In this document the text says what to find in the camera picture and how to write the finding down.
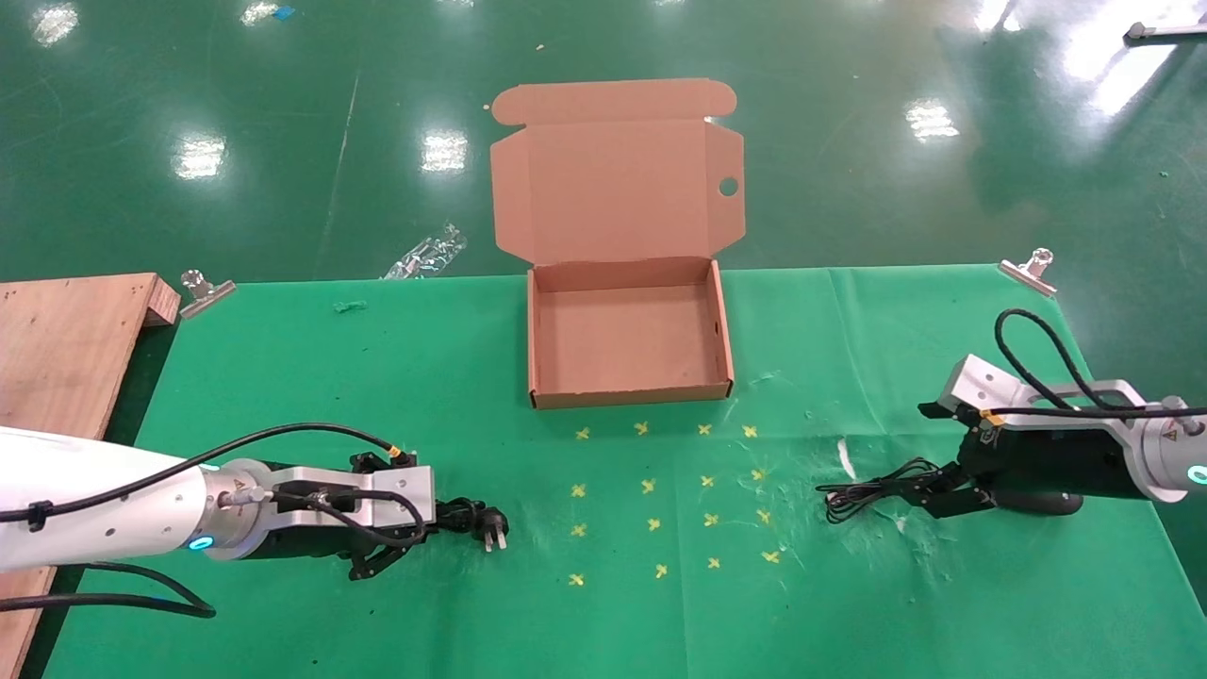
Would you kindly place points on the green tablecloth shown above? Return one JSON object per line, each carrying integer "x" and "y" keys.
{"x": 471, "y": 377}

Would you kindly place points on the open brown cardboard box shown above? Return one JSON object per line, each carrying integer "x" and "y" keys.
{"x": 613, "y": 189}

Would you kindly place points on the clear plastic wrapper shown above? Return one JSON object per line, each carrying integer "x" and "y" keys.
{"x": 424, "y": 253}

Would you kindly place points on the grey table foot bar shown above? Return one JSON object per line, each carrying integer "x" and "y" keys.
{"x": 1165, "y": 31}

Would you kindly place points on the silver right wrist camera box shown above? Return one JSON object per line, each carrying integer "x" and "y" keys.
{"x": 985, "y": 385}

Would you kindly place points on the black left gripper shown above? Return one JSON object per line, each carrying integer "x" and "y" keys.
{"x": 311, "y": 542}

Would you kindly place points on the small white paper scrap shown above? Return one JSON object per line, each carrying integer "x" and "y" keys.
{"x": 846, "y": 459}

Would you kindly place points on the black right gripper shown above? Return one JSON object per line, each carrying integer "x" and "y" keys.
{"x": 1056, "y": 462}

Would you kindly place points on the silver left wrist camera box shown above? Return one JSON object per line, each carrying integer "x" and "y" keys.
{"x": 387, "y": 492}

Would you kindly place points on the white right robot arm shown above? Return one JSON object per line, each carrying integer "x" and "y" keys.
{"x": 1179, "y": 457}

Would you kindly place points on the brown wooden board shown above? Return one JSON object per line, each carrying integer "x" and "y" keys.
{"x": 66, "y": 349}

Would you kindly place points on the silver metal binder clip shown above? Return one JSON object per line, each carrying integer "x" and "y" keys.
{"x": 1028, "y": 272}
{"x": 203, "y": 294}

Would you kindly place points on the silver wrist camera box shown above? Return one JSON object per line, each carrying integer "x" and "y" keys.
{"x": 387, "y": 492}
{"x": 985, "y": 385}

